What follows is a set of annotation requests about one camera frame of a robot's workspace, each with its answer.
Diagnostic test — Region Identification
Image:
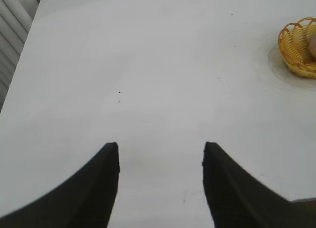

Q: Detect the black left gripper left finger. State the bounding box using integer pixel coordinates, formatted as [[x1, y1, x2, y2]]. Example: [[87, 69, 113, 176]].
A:
[[0, 141, 120, 228]]

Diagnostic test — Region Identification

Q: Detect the white slatted panel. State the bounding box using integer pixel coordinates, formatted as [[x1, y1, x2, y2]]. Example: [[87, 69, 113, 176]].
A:
[[0, 0, 46, 113]]

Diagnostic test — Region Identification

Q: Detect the yellow woven plastic basket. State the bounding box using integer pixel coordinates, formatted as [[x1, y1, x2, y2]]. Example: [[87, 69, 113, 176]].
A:
[[278, 16, 316, 80]]

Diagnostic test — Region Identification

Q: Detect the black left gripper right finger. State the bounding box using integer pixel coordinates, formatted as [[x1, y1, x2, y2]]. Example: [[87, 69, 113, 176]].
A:
[[201, 141, 316, 228]]

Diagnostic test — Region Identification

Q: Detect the clear plastic saucer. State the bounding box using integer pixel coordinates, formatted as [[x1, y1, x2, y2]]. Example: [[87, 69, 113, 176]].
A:
[[268, 44, 316, 89]]

